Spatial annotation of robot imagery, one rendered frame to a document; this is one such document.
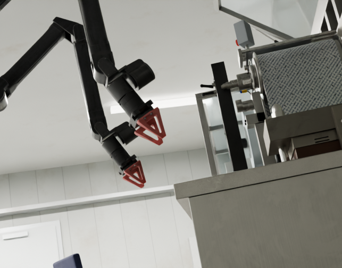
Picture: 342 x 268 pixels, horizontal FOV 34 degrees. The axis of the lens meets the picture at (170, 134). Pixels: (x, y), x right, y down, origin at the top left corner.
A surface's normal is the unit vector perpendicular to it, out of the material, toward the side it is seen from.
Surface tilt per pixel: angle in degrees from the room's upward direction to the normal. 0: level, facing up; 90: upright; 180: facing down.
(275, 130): 90
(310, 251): 90
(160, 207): 90
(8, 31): 180
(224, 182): 90
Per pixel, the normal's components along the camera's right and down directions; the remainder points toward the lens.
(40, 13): 0.18, 0.94
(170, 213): 0.14, -0.32
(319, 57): -0.14, -0.28
